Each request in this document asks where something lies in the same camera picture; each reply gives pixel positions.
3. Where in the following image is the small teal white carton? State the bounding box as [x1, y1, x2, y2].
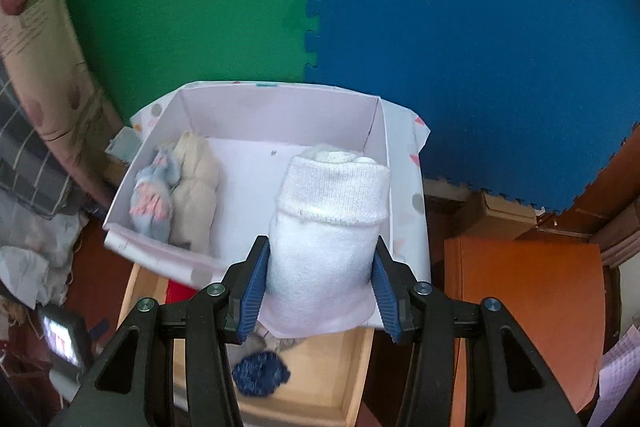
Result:
[105, 127, 143, 162]

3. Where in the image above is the beige sock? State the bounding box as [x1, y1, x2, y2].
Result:
[170, 132, 221, 253]

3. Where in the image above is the small brown carton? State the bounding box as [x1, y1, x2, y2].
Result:
[460, 189, 538, 238]

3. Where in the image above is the small screen device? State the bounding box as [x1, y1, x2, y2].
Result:
[37, 304, 93, 375]

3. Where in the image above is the brown cardboard box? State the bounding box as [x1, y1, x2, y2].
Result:
[102, 152, 133, 188]

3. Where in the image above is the dark blue knit roll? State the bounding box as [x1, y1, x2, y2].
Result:
[232, 349, 292, 398]

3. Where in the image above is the blue-grey plaid bedding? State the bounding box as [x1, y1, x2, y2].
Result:
[0, 57, 76, 220]

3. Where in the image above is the wooden drawer with grey front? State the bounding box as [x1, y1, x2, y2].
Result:
[116, 257, 376, 427]

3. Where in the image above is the pink floral curtain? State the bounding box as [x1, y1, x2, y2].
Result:
[0, 0, 126, 208]

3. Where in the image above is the green foam mat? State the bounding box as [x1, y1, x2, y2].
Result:
[50, 0, 326, 122]

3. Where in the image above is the orange wooden furniture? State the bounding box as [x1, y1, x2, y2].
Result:
[444, 234, 606, 415]

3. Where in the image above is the white sock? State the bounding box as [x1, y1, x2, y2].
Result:
[264, 144, 392, 338]

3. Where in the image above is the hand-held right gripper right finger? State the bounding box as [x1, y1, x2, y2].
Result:
[372, 236, 586, 427]

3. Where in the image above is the blue pink sock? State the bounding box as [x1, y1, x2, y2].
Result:
[129, 144, 182, 240]

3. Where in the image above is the blue foam mat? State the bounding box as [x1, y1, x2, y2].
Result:
[305, 0, 640, 215]

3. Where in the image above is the white cardboard box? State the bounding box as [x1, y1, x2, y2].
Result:
[102, 82, 433, 303]

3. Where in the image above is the white leaf-print sheet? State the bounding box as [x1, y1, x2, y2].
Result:
[0, 197, 91, 308]

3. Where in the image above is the red cloth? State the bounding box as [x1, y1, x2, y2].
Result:
[165, 279, 201, 305]

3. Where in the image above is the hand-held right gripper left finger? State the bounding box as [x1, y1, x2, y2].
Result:
[50, 234, 273, 427]

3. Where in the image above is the white paper sheet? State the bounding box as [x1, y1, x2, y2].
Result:
[597, 332, 640, 427]

